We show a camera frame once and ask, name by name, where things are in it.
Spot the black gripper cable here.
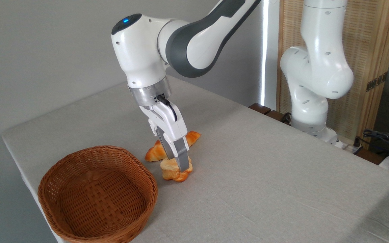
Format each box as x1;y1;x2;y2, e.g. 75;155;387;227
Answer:
156;94;178;122

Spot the small round pale bread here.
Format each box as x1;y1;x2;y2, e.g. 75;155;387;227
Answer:
160;156;193;183

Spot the white power strip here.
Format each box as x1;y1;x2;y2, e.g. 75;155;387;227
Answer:
336;140;364;155

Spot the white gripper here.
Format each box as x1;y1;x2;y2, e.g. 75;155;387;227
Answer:
139;101;191;172

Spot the braided golden bread loaf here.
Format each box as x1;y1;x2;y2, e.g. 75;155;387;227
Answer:
145;131;202;162

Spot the dark metal screen hinge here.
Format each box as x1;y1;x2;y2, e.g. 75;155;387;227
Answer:
366;72;388;92

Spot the brown wicker basket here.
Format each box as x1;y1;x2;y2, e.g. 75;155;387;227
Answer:
37;145;158;243

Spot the black cable bundle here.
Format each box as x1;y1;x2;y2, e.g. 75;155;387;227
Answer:
354;129;389;153

